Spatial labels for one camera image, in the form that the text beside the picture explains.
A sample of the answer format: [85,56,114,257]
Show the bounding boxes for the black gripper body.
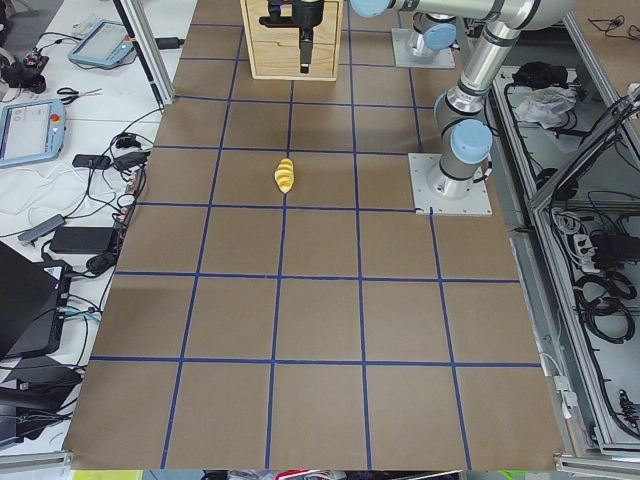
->
[259,0,324,28]

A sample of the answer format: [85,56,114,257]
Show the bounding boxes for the black laptop computer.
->
[1,244,71,360]

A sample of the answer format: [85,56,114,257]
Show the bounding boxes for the black phone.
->
[72,154,112,170]

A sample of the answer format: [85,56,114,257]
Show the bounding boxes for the blue teach pendant far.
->
[67,20,134,69]

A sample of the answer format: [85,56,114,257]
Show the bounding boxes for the black handled scissors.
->
[56,87,103,105]

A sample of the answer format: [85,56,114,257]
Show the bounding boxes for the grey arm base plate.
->
[408,153,492,217]

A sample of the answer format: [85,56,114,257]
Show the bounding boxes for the blue teach pendant near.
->
[1,99,66,168]

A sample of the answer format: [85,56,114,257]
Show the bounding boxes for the blue teach pendant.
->
[1,99,66,168]
[67,20,134,69]

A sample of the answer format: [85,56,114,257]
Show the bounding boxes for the crumpled white cloth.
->
[515,87,577,129]

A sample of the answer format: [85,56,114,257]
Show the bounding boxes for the black power adapter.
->
[50,226,115,254]

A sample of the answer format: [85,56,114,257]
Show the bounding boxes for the aluminium frame post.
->
[113,0,175,108]

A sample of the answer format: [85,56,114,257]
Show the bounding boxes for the toy bread loaf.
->
[274,158,295,194]

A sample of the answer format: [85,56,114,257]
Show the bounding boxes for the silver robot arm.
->
[407,12,457,57]
[350,0,575,200]

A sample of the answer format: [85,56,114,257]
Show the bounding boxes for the wooden drawer cabinet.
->
[240,1,344,82]

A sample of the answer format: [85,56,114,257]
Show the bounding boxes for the black coiled cables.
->
[572,272,639,346]

